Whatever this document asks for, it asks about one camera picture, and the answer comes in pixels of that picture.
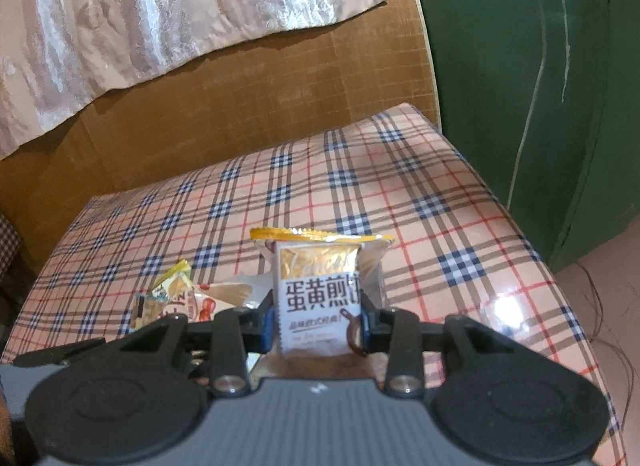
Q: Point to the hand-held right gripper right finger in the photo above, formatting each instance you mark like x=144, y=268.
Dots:
x=364, y=331

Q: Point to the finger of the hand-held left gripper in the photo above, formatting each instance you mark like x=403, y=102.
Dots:
x=60, y=352

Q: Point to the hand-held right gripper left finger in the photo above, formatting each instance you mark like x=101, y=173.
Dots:
x=267, y=331

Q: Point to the gold white snack packet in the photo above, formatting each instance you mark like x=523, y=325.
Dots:
x=310, y=296

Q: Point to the white red snack packet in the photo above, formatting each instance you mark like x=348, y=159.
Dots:
x=225, y=296

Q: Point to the small yellow snack packet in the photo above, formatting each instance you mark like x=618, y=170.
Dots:
x=170, y=291

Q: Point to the brown checkered cloth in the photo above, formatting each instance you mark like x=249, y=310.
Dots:
x=7, y=251

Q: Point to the plaid tablecloth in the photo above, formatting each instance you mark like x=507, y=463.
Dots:
x=400, y=185

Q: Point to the brown cardboard board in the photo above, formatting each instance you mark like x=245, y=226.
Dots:
x=250, y=95

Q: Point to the green door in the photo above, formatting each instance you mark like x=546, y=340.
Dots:
x=500, y=70

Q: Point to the white lace cloth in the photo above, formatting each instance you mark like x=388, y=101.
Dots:
x=150, y=10

